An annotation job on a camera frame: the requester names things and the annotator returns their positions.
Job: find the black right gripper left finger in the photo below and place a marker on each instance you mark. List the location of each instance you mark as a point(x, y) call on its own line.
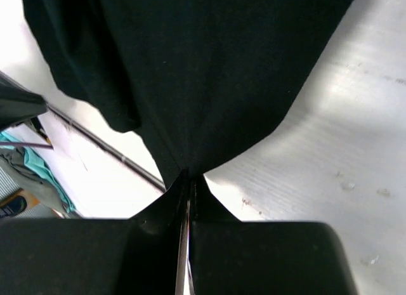
point(144, 254)

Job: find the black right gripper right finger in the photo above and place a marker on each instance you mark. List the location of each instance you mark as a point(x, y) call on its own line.
point(229, 256)

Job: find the black t shirt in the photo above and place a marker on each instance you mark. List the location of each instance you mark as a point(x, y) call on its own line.
point(200, 81)

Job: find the blue sneaker on floor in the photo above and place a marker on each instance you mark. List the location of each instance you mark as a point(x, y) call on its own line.
point(13, 207)

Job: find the teal cloth on floor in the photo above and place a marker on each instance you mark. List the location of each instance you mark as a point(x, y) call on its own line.
point(31, 172)

